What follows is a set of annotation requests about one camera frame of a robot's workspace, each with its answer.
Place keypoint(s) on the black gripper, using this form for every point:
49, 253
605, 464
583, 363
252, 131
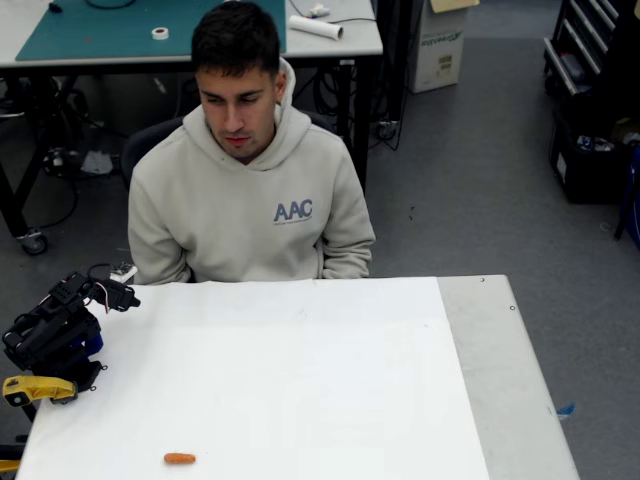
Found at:
121, 296

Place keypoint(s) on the small orange carrot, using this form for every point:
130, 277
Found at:
180, 458

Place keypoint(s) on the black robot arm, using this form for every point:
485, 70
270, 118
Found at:
50, 335

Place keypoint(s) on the black caster wheel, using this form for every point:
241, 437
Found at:
387, 131
34, 243

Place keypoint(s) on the yellow bar clamp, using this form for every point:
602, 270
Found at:
9, 462
40, 387

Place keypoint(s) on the crumpled white sheet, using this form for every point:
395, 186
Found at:
96, 162

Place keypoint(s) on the man in beige hoodie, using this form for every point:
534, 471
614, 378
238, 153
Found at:
240, 210

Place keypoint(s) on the black office chair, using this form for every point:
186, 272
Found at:
142, 147

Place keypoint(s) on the large white paper sheet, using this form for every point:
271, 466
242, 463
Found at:
275, 380

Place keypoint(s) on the white tape roll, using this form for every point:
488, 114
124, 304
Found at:
160, 33

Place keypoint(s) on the green cutting mat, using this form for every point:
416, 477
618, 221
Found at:
100, 30

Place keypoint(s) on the grey workbench with black legs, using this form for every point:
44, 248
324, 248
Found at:
335, 45

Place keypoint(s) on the rolled white paper tube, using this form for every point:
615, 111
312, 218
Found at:
315, 27

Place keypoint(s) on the white cardboard box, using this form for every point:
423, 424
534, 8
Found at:
440, 50

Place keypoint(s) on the manila folder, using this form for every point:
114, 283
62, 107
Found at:
452, 4

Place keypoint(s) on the blue tape scrap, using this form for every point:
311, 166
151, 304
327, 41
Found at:
566, 410

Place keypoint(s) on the black storage bin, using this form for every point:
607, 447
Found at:
585, 175

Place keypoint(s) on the black tool cabinet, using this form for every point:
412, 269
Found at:
580, 45

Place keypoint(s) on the small gripper camera board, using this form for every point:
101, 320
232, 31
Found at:
124, 272

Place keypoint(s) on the blue chair frame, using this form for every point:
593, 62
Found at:
631, 195

